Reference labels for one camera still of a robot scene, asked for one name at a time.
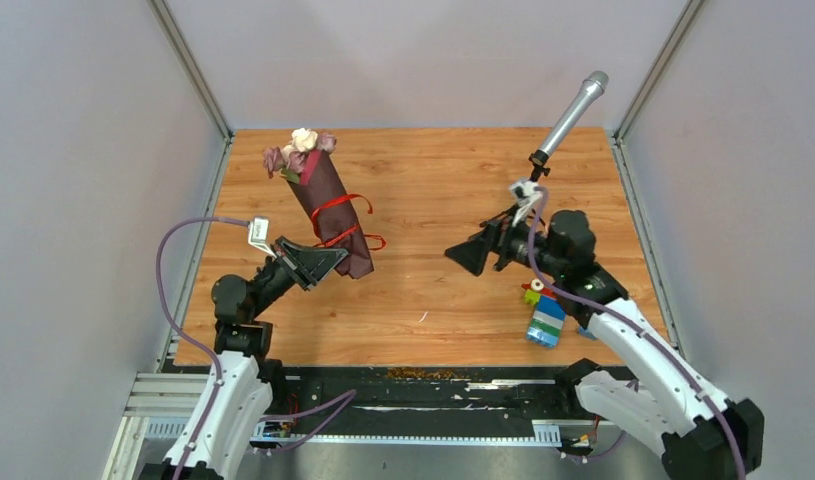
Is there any red ribbon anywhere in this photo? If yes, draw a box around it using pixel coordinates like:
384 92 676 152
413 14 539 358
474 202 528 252
309 193 387 252

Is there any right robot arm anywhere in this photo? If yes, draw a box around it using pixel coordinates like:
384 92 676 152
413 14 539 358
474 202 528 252
445 210 765 479

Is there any maroon flower bouquet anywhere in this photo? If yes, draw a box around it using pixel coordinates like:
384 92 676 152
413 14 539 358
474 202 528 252
263 128 374 280

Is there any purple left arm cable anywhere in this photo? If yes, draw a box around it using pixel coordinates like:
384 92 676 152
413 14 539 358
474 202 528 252
155 217 251 480

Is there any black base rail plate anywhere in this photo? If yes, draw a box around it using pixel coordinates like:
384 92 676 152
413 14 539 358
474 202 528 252
265 366 595 439

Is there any blue triangular toy block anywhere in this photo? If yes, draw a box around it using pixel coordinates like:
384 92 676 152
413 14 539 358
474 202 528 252
577 326 596 340

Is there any colourful toy block stack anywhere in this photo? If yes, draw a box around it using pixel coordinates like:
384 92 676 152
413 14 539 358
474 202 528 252
521 278 566 348

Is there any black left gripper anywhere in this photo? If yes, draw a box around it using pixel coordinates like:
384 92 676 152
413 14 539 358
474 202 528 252
250 236 347 320

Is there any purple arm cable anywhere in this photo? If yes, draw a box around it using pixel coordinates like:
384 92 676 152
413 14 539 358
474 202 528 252
155 217 251 480
526 187 747 480

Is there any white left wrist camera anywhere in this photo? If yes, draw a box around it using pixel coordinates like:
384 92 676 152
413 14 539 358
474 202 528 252
247 216 276 258

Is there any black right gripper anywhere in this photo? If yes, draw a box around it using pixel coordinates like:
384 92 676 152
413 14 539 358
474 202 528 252
444 204 564 279

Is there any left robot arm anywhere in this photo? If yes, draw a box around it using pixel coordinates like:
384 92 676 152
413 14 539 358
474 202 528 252
139 237 348 479

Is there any black tripod stand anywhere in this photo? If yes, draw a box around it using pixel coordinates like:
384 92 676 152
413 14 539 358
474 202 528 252
490 149 550 227

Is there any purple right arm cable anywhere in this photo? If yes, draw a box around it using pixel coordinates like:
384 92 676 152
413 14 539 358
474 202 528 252
526 187 747 480

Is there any silver microphone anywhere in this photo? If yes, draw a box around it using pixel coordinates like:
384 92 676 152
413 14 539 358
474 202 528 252
535 70 609 164

